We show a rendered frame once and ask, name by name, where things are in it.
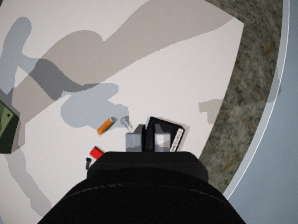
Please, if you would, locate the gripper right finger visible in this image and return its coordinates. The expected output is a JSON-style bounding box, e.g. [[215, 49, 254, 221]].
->
[[153, 124, 170, 152]]

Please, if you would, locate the black bolt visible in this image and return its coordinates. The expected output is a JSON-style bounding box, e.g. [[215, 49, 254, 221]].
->
[[86, 158, 91, 170]]

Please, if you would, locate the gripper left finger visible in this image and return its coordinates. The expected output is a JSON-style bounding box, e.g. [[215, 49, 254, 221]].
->
[[125, 124, 146, 152]]

